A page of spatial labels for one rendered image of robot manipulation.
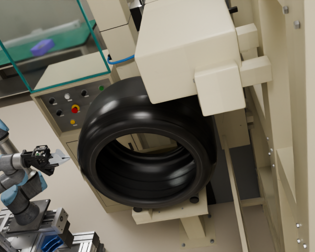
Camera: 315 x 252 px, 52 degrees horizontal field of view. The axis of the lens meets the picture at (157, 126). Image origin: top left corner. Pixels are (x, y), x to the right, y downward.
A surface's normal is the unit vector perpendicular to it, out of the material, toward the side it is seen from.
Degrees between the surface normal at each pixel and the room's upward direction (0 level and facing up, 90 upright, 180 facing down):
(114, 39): 90
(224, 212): 0
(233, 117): 90
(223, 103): 72
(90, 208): 0
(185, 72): 90
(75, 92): 90
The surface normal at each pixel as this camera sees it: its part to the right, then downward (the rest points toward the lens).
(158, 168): -0.14, -0.28
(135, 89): -0.15, -0.77
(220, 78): -0.12, 0.37
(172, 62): -0.04, 0.63
